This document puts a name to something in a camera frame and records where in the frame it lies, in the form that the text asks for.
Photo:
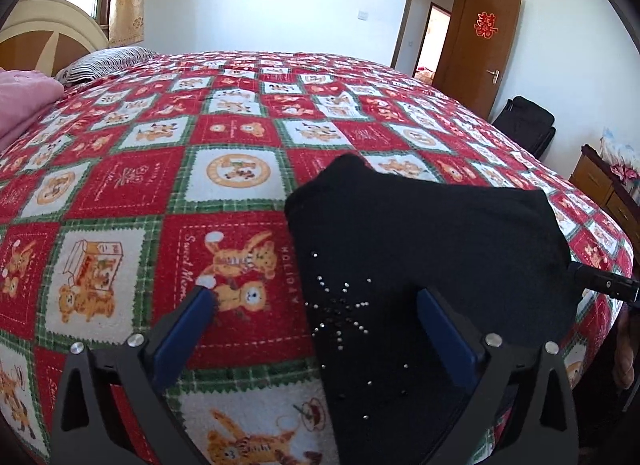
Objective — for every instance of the cream wooden bed headboard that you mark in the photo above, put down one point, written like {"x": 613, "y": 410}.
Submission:
{"x": 60, "y": 20}

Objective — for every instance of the black pants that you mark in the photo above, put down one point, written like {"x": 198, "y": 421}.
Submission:
{"x": 425, "y": 235}

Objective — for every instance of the person's right hand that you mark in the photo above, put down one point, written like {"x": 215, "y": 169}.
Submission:
{"x": 627, "y": 355}

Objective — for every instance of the striped pillow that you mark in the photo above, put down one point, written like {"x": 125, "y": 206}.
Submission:
{"x": 100, "y": 62}

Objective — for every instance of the red printed blanket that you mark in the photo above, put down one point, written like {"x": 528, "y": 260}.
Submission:
{"x": 125, "y": 180}

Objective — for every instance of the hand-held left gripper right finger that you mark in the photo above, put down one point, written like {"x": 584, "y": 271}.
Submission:
{"x": 447, "y": 340}

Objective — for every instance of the brown wooden cabinet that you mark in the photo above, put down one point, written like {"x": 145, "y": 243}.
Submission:
{"x": 595, "y": 180}

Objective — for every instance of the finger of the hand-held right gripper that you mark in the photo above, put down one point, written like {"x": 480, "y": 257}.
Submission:
{"x": 605, "y": 284}

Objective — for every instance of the white wall switch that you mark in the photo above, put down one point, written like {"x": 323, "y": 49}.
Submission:
{"x": 363, "y": 15}

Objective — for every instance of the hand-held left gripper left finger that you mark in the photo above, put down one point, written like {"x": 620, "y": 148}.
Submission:
{"x": 185, "y": 335}

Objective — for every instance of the floral cloth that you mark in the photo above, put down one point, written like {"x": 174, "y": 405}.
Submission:
{"x": 622, "y": 155}

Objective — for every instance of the brown door frame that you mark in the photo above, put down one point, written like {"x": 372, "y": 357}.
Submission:
{"x": 406, "y": 20}

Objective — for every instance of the red paper door decoration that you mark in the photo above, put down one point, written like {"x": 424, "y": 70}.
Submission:
{"x": 486, "y": 26}

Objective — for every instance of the black bag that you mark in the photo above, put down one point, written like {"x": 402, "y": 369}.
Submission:
{"x": 525, "y": 120}

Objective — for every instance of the pink folded blanket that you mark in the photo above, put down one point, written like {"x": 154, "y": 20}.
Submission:
{"x": 20, "y": 100}

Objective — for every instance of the brown wooden door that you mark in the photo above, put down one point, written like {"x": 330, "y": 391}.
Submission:
{"x": 465, "y": 70}

